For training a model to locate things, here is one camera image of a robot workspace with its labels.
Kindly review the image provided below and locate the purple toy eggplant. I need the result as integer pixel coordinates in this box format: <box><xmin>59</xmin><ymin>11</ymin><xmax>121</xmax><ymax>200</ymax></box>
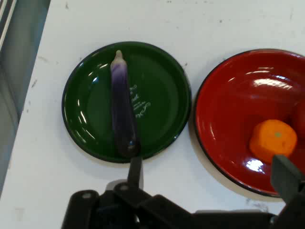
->
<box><xmin>110</xmin><ymin>50</ymin><xmax>141</xmax><ymax>158</ymax></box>

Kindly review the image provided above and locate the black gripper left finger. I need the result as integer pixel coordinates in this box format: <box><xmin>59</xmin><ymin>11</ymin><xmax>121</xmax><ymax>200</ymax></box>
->
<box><xmin>61</xmin><ymin>156</ymin><xmax>193</xmax><ymax>229</ymax></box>

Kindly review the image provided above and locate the orange toy mandarin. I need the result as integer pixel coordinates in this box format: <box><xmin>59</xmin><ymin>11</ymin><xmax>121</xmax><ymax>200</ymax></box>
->
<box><xmin>249</xmin><ymin>119</ymin><xmax>298</xmax><ymax>164</ymax></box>

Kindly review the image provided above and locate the green enamel plate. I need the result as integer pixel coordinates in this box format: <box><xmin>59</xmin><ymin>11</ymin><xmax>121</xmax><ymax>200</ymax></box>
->
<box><xmin>61</xmin><ymin>41</ymin><xmax>192</xmax><ymax>164</ymax></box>

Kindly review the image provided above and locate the aluminium window rail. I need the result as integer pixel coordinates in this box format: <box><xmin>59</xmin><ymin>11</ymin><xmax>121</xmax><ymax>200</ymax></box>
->
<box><xmin>0</xmin><ymin>0</ymin><xmax>19</xmax><ymax>52</ymax></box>

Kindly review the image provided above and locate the red enamel plate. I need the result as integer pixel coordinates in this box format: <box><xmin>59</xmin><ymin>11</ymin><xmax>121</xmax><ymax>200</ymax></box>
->
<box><xmin>193</xmin><ymin>48</ymin><xmax>305</xmax><ymax>198</ymax></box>

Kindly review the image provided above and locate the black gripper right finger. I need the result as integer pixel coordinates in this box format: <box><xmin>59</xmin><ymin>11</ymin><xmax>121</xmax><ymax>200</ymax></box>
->
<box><xmin>270</xmin><ymin>154</ymin><xmax>305</xmax><ymax>229</ymax></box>

